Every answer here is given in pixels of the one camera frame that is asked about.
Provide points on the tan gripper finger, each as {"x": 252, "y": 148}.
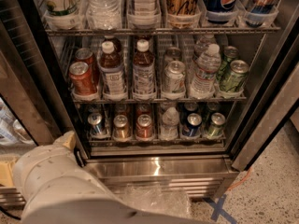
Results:
{"x": 68, "y": 140}
{"x": 6, "y": 172}

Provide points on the red coke can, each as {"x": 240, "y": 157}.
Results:
{"x": 81, "y": 76}
{"x": 86, "y": 55}

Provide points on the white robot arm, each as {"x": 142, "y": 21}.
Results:
{"x": 58, "y": 191}

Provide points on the blue can bottom shelf left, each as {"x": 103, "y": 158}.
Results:
{"x": 97, "y": 123}

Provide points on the left glass fridge door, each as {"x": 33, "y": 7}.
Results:
{"x": 20, "y": 93}

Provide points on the gold can bottom shelf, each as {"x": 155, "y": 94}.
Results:
{"x": 121, "y": 127}

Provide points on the red can bottom shelf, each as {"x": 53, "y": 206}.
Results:
{"x": 144, "y": 126}

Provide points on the small water bottle bottom shelf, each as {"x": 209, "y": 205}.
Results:
{"x": 169, "y": 126}

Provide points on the front silver soda can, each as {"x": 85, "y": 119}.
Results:
{"x": 174, "y": 77}

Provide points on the silver soda can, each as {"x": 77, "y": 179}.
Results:
{"x": 172, "y": 54}
{"x": 174, "y": 77}

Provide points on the pepsi can bottom shelf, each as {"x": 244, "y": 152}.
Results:
{"x": 191, "y": 125}

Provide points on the top shelf water bottle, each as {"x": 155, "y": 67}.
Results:
{"x": 104, "y": 14}

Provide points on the rear silver soda can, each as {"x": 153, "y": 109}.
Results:
{"x": 172, "y": 54}

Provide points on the white green tall can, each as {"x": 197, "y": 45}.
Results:
{"x": 60, "y": 0}

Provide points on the top shelf white bottle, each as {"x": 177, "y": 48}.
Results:
{"x": 144, "y": 12}

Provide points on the green can bottom shelf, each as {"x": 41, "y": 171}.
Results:
{"x": 216, "y": 125}

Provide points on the front green soda can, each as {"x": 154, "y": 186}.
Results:
{"x": 234, "y": 76}

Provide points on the green soda can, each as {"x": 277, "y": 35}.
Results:
{"x": 234, "y": 76}
{"x": 230, "y": 54}

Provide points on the rear green soda can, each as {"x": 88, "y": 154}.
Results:
{"x": 230, "y": 54}

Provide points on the top shelf pepsi bottle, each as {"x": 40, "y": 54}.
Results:
{"x": 215, "y": 8}

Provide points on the open right fridge door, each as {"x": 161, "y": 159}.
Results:
{"x": 282, "y": 96}

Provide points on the top shelf blue can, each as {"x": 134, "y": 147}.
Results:
{"x": 260, "y": 3}

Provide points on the front left tea bottle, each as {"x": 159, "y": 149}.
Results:
{"x": 112, "y": 71}

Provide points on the tea bottle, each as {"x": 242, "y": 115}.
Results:
{"x": 143, "y": 71}
{"x": 116, "y": 42}
{"x": 112, "y": 71}

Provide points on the clear plastic bag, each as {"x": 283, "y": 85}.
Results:
{"x": 157, "y": 199}

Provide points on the front right tea bottle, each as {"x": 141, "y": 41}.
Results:
{"x": 143, "y": 71}

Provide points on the rear left tea bottle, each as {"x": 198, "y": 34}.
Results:
{"x": 116, "y": 42}

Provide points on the front clear water bottle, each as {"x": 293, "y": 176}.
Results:
{"x": 206, "y": 68}

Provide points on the clear water bottle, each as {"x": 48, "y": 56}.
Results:
{"x": 202, "y": 44}
{"x": 206, "y": 68}

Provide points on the blue tape cross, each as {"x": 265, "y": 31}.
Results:
{"x": 218, "y": 210}

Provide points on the rear clear water bottle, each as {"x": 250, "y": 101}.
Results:
{"x": 202, "y": 44}

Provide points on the bottom wire shelf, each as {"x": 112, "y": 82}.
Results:
{"x": 197, "y": 140}

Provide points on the wire shelf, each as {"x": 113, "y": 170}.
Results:
{"x": 167, "y": 31}
{"x": 197, "y": 140}
{"x": 90, "y": 100}

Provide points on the middle wire shelf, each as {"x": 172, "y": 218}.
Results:
{"x": 90, "y": 100}

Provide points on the top wire shelf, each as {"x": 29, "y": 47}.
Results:
{"x": 167, "y": 31}

